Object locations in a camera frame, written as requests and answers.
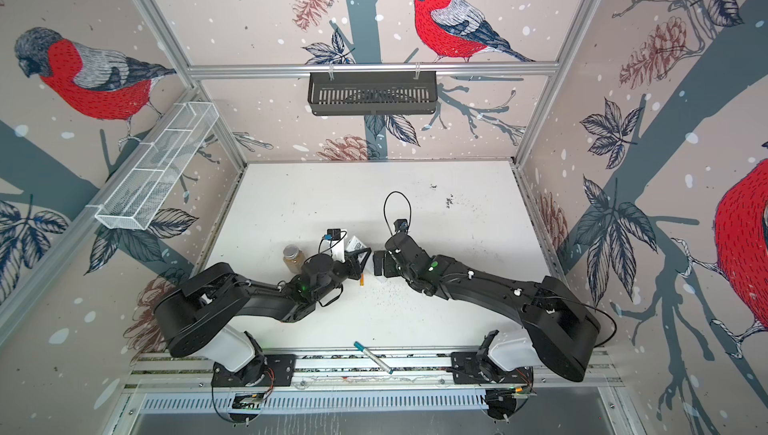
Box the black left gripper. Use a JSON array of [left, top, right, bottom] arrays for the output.
[[313, 247, 372, 304]]

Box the white remote control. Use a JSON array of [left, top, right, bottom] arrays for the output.
[[345, 236, 366, 252]]

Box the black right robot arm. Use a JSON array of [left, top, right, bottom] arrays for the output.
[[374, 232, 601, 382]]

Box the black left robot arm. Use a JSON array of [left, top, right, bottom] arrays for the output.
[[153, 248, 372, 373]]

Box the glass spice jar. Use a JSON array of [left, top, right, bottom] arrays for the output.
[[283, 244, 306, 275]]

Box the teal capped pen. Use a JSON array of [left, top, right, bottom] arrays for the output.
[[354, 341, 394, 375]]

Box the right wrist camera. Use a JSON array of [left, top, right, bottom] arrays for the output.
[[393, 218, 410, 233]]

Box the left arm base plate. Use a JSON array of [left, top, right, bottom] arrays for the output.
[[211, 354, 297, 388]]

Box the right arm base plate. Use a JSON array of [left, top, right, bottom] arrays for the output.
[[446, 352, 533, 386]]

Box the black wall basket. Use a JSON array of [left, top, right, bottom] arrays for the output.
[[307, 71, 438, 116]]

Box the white mesh wall tray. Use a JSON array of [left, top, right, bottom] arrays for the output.
[[95, 101, 219, 230]]

